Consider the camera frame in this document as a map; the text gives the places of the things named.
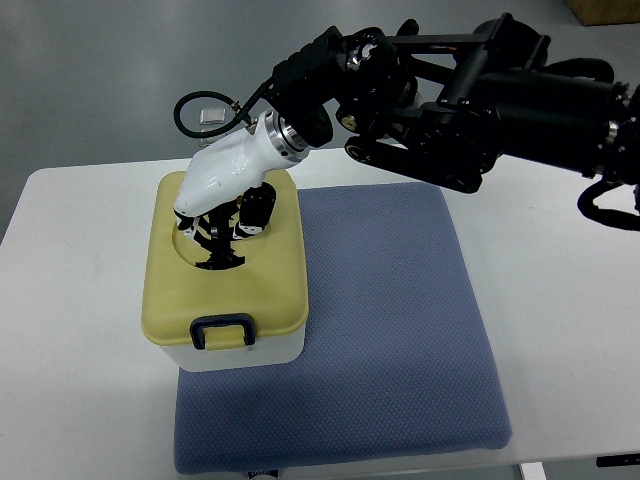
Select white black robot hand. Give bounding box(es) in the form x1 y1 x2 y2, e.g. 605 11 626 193
172 110 307 242

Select yellow box lid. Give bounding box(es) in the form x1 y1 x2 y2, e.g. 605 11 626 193
141 170 309 349

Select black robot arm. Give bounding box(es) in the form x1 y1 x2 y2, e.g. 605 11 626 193
253 14 639 231

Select white storage box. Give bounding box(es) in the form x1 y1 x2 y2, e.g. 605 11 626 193
162 323 306 372

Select brown cardboard box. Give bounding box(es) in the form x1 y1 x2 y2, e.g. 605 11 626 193
565 0 639 26

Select lower metal floor plate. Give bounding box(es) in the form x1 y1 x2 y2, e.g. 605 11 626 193
199 128 226 148

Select metal floor plate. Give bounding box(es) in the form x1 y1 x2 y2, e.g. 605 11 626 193
199 107 226 125
199 128 226 148

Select upper metal floor plate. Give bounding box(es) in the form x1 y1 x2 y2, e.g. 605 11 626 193
199 107 226 125

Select blue grey cushion mat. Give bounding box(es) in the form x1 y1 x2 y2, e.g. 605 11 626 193
174 183 512 474

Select white table leg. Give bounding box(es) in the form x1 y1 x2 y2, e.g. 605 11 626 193
519 462 547 480

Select black table control panel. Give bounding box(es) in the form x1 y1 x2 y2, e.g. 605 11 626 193
596 453 640 468

